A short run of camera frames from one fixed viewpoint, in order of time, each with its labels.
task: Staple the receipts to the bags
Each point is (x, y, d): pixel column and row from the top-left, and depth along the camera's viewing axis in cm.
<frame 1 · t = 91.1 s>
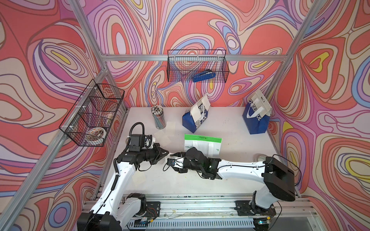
left hand: (170, 152, 75), fingers closed
right hand: (172, 160, 77), fingers open
blue white paper bag: (196, 114, 93), point 20 cm above the table
green white paper bag: (211, 147, 75), point 22 cm above the table
dark blue paper bag: (257, 113, 95), point 19 cm above the table
clear cup of pencils: (157, 111, 95), point 19 cm above the table

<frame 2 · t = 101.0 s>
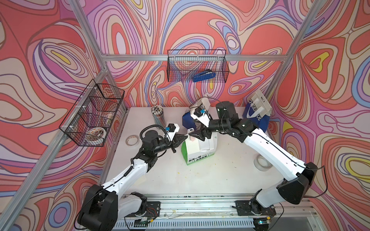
left hand: (187, 137, 73), fingers closed
right hand: (193, 129, 69), fingers open
green white paper bag: (206, 147, 83), point 15 cm above the table
tape roll left: (130, 144, 98), point 3 cm above the table
the other named things where they were.

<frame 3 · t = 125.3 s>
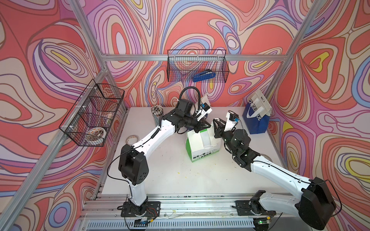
left hand: (210, 125, 76), fingers closed
right hand: (214, 122, 76), fingers open
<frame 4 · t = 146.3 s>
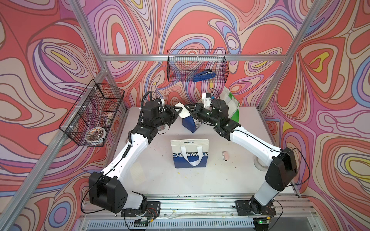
left hand: (185, 108, 72), fingers closed
right hand: (183, 110, 73), fingers open
